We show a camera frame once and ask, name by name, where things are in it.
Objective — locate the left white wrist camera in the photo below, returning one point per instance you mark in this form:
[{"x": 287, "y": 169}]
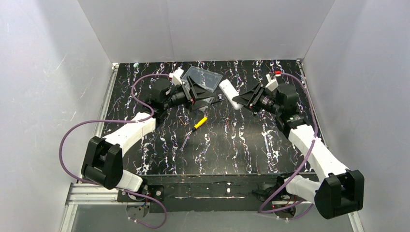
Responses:
[{"x": 176, "y": 76}]

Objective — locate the clear plastic parts organizer box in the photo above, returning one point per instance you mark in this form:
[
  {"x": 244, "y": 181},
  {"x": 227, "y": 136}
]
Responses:
[{"x": 204, "y": 78}]

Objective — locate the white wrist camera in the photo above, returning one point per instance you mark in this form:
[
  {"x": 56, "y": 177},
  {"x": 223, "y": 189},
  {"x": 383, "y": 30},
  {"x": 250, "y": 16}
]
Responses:
[
  {"x": 176, "y": 76},
  {"x": 272, "y": 80}
]

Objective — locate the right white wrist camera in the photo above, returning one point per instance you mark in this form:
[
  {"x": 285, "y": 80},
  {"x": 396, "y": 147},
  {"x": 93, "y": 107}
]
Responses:
[{"x": 272, "y": 80}]

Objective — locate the yellow handled screwdriver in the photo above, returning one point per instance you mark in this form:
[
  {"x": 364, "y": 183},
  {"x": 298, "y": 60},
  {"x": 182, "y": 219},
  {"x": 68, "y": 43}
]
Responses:
[{"x": 195, "y": 128}]

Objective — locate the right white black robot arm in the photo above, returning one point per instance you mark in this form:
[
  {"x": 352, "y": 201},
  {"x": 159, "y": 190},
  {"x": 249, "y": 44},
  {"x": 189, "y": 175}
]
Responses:
[{"x": 338, "y": 190}]

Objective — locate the white remote control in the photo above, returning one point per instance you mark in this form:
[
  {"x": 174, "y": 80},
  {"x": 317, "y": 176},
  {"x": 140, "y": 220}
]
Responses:
[{"x": 230, "y": 92}]

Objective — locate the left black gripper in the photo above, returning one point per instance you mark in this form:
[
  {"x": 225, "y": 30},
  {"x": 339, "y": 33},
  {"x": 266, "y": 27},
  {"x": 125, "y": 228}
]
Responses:
[{"x": 188, "y": 94}]

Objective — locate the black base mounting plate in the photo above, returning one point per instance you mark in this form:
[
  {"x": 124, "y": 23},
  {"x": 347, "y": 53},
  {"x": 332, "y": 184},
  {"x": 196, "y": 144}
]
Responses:
[{"x": 209, "y": 192}]

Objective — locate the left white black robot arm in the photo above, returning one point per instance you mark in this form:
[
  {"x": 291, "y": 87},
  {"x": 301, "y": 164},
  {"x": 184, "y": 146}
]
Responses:
[{"x": 103, "y": 158}]

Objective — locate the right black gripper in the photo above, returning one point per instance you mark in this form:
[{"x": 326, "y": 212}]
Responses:
[{"x": 254, "y": 99}]

